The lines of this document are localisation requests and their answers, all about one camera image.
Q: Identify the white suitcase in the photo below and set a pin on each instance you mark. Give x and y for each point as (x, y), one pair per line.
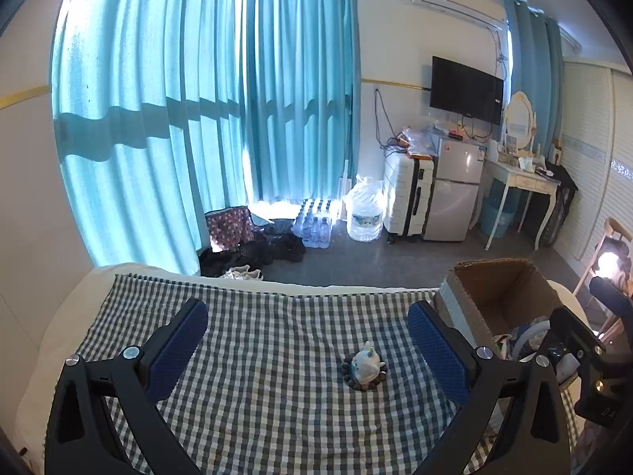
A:
(403, 198)

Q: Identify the white sneakers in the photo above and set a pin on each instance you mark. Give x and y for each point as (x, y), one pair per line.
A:
(242, 273)

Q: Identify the white plush toy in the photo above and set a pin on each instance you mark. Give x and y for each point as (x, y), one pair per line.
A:
(367, 363)
(531, 331)

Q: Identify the brown cardboard box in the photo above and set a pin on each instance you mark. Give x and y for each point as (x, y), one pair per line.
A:
(499, 287)

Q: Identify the teal window curtain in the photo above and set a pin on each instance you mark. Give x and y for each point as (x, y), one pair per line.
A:
(536, 69)
(138, 109)
(301, 84)

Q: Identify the black wall television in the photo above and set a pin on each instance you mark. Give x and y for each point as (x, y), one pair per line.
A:
(465, 89)

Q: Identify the polka dot bag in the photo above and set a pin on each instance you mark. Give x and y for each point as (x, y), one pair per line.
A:
(230, 230)

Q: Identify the clear plastic bags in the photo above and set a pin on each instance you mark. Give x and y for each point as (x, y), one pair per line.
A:
(418, 141)

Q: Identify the checkered bed sheet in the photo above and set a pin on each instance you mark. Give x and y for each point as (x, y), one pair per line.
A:
(64, 316)

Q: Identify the silver mini fridge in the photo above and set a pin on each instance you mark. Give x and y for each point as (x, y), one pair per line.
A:
(457, 193)

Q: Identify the large water jug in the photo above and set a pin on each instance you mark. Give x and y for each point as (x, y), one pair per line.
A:
(365, 215)

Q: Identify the black hanging garment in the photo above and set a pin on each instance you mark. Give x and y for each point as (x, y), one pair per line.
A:
(561, 203)

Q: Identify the pack of water bottles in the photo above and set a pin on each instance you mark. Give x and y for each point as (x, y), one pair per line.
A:
(316, 227)

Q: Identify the white dressing table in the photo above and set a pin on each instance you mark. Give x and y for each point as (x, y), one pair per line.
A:
(524, 178)

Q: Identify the blue waste basket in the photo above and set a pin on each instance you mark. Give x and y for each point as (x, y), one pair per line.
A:
(496, 220)

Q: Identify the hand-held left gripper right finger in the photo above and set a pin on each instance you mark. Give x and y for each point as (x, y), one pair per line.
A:
(437, 351)

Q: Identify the oval vanity mirror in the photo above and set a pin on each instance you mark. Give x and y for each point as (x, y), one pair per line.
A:
(520, 118)

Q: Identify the wooden chair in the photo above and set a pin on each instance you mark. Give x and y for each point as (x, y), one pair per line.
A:
(613, 257)

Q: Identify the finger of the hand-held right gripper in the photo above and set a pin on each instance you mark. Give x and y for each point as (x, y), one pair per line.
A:
(576, 336)
(611, 297)

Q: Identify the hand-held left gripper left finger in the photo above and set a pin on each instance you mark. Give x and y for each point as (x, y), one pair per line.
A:
(183, 346)

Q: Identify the grey white checkered cloth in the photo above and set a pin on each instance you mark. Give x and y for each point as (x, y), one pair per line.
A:
(277, 336)

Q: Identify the white louvred wardrobe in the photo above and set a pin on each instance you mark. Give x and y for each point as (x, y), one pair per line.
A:
(598, 158)

